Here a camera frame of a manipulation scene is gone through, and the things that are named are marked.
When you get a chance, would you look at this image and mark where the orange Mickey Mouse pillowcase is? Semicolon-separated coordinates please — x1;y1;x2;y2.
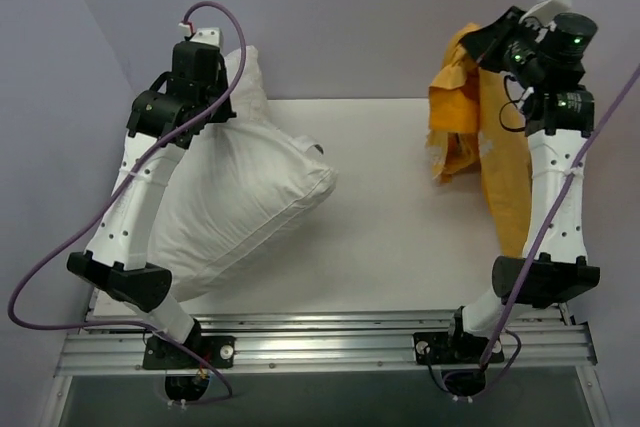
426;23;531;257

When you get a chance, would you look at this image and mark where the white pillow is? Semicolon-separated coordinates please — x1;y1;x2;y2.
148;46;338;302

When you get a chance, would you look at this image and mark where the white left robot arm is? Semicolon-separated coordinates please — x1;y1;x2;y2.
67;39;234;366

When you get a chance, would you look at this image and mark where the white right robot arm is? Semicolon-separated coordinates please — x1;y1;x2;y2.
443;7;600;360

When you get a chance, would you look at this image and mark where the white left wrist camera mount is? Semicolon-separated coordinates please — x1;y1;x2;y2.
178;21;223;49

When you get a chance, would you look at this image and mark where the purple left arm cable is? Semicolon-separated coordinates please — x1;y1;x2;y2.
8;0;247;331

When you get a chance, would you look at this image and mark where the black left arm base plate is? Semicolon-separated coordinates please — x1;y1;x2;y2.
142;335;236;370

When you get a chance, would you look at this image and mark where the aluminium front rail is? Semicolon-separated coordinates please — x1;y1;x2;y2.
56;308;596;376

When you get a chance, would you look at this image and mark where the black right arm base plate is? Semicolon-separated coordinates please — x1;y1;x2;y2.
412;330;489;366

